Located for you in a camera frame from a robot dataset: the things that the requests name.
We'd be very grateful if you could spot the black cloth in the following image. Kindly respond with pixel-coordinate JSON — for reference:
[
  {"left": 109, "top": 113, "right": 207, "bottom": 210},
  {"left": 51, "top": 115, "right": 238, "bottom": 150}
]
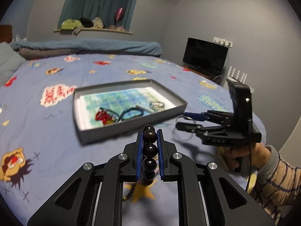
[{"left": 79, "top": 17, "right": 94, "bottom": 27}]

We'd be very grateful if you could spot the person's right hand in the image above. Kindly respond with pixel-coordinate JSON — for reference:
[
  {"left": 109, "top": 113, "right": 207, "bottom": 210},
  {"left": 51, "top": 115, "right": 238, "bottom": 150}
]
[{"left": 216, "top": 142, "right": 271, "bottom": 173}]

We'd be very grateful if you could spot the green cloth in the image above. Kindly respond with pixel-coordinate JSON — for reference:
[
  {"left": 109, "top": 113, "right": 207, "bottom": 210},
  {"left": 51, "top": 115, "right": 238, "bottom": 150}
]
[{"left": 61, "top": 19, "right": 81, "bottom": 30}]

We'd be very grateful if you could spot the windowsill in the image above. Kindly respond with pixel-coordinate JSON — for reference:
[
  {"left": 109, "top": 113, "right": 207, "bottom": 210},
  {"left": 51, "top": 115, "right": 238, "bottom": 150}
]
[{"left": 54, "top": 27, "right": 134, "bottom": 34}]

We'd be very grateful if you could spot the thin dark wire bangle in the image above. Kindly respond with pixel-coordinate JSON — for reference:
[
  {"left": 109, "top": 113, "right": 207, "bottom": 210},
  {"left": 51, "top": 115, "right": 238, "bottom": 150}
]
[{"left": 174, "top": 112, "right": 196, "bottom": 137}]

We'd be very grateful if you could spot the blue blanket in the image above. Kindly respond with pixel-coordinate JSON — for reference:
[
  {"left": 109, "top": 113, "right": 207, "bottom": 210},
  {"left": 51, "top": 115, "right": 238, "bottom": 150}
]
[{"left": 9, "top": 38, "right": 163, "bottom": 57}]

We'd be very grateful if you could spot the beige cloth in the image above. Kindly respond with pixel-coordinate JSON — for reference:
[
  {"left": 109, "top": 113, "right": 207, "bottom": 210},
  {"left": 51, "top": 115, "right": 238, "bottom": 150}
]
[{"left": 92, "top": 17, "right": 104, "bottom": 29}]

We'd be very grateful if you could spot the teal curtain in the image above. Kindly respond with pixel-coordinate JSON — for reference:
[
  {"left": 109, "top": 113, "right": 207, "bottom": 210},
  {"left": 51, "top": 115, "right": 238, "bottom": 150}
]
[{"left": 58, "top": 0, "right": 144, "bottom": 30}]

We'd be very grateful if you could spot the white router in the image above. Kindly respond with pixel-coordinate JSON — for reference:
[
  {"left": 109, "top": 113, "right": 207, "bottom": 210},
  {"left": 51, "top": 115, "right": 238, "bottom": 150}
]
[{"left": 226, "top": 66, "right": 255, "bottom": 92}]

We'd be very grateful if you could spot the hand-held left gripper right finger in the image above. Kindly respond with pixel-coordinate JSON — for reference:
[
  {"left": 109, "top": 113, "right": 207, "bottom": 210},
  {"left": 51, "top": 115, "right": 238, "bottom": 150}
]
[{"left": 156, "top": 129, "right": 275, "bottom": 226}]

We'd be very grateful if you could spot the white wall power strip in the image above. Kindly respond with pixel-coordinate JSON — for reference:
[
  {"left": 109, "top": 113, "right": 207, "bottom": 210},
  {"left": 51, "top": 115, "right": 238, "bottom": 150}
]
[{"left": 213, "top": 37, "right": 234, "bottom": 47}]

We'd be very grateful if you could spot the wooden television stand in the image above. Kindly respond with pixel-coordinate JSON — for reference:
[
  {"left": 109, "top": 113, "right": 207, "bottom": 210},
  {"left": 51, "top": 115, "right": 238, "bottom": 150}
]
[{"left": 182, "top": 65, "right": 223, "bottom": 80}]

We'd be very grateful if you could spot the grey quilt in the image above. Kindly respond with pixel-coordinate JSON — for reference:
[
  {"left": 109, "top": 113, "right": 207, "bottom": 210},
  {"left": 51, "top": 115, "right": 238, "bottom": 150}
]
[{"left": 19, "top": 48, "right": 83, "bottom": 60}]

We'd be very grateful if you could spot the person's right forearm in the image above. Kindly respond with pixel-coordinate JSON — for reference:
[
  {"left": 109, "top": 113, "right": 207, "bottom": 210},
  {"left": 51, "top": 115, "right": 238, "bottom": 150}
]
[{"left": 249, "top": 146, "right": 301, "bottom": 226}]

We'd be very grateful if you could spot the cartoon printed bed sheet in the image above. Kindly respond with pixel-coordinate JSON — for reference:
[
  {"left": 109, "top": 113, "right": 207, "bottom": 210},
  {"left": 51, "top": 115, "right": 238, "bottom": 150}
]
[{"left": 0, "top": 53, "right": 267, "bottom": 226}]

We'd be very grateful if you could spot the grey-blue pillow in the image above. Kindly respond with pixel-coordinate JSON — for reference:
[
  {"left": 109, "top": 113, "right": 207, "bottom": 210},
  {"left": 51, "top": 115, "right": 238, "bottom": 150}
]
[{"left": 0, "top": 42, "right": 26, "bottom": 87}]

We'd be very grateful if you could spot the dark bead bracelet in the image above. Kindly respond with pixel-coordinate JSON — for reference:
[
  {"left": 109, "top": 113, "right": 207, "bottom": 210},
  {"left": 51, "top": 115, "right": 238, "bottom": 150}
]
[{"left": 122, "top": 124, "right": 158, "bottom": 203}]

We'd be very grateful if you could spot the wooden headboard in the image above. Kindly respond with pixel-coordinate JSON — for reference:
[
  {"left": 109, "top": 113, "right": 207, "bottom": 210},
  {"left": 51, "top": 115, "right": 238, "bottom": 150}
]
[{"left": 0, "top": 25, "right": 13, "bottom": 43}]

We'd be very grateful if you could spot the grey cardboard box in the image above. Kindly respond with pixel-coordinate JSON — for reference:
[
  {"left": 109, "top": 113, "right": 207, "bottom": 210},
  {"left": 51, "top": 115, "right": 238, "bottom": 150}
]
[{"left": 72, "top": 79, "right": 188, "bottom": 145}]

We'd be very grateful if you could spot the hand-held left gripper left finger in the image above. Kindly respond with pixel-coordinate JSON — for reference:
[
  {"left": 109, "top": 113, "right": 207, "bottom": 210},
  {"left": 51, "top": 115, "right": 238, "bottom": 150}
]
[{"left": 27, "top": 129, "right": 144, "bottom": 226}]

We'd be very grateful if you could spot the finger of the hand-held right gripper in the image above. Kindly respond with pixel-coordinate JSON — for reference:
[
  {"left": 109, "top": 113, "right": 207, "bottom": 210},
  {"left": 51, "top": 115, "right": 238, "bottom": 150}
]
[
  {"left": 176, "top": 121, "right": 227, "bottom": 142},
  {"left": 183, "top": 109, "right": 234, "bottom": 129}
]

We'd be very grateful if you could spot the blue braided bracelet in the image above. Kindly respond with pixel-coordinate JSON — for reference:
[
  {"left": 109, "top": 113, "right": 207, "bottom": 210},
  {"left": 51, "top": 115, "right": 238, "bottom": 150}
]
[{"left": 116, "top": 107, "right": 144, "bottom": 122}]

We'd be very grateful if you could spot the pink balloon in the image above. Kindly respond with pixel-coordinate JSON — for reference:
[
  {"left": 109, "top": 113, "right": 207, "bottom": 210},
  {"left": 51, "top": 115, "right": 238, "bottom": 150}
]
[{"left": 114, "top": 8, "right": 125, "bottom": 26}]

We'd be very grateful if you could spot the black television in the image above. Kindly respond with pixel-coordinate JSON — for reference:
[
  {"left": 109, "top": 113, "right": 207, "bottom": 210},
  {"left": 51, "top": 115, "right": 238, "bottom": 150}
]
[{"left": 183, "top": 37, "right": 229, "bottom": 76}]

